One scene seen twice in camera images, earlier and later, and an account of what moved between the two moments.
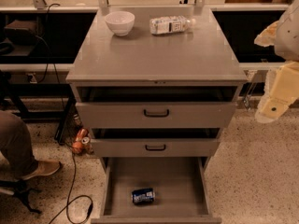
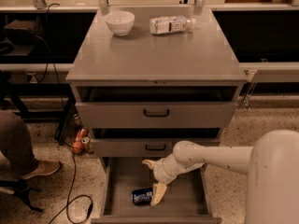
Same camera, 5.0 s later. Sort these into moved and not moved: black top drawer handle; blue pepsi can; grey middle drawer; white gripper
Moved: white gripper
Not moved: blue pepsi can; black top drawer handle; grey middle drawer
